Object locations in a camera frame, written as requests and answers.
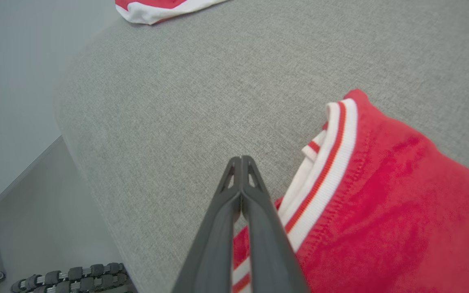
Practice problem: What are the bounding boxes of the red shorts with white band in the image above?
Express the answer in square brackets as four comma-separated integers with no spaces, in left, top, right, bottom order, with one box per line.
[114,0,231,26]

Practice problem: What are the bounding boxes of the red basketball jersey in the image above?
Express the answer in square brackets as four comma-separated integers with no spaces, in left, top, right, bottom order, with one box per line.
[231,88,469,293]

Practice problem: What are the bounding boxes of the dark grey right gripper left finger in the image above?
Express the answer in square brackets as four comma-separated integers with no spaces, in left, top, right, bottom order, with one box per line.
[171,156,243,293]

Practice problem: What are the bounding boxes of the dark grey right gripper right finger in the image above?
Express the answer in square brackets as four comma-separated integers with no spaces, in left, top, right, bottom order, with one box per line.
[241,155,311,293]

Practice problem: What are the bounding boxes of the black grey roller chain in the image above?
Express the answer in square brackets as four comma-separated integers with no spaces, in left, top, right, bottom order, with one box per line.
[11,262,138,293]

